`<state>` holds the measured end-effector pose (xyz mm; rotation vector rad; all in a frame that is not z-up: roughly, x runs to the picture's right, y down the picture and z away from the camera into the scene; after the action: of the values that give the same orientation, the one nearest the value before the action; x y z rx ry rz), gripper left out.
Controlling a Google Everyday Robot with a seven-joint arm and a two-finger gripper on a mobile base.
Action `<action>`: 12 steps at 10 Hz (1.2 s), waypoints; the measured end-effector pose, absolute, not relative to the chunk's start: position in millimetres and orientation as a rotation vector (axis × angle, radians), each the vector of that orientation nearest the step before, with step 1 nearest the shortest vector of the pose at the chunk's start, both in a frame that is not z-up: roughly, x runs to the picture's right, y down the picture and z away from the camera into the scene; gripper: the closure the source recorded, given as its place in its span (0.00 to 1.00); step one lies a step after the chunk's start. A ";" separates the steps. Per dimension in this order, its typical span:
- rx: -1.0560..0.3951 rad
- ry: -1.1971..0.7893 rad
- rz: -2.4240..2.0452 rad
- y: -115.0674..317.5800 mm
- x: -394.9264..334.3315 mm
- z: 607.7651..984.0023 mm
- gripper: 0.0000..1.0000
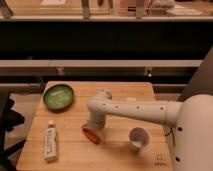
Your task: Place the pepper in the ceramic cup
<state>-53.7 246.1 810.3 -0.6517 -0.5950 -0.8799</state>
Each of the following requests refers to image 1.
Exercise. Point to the white ceramic cup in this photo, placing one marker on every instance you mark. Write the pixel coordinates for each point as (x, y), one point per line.
(138, 138)

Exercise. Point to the metal rail beam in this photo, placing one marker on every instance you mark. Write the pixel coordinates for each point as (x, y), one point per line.
(99, 63)

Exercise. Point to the green bowl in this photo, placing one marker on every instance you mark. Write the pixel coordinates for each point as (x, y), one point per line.
(58, 97)

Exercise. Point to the white tube with cap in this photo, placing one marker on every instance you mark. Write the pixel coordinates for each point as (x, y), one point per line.
(50, 142)

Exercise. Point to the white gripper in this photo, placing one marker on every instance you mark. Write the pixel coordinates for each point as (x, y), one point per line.
(96, 122)

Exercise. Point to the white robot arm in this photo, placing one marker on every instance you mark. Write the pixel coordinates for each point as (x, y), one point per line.
(192, 119)

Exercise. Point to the red pepper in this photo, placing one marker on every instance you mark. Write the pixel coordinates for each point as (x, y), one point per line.
(91, 134)

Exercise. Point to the black chair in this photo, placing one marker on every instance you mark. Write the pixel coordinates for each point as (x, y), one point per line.
(8, 120)

